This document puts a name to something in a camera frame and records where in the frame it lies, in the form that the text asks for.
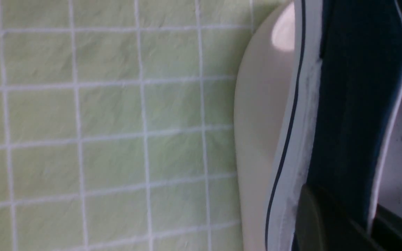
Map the green checkered tablecloth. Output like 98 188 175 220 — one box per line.
0 0 284 251

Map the navy slip-on shoe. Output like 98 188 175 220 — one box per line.
264 0 402 251

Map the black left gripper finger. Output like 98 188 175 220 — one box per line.
292 184 402 251

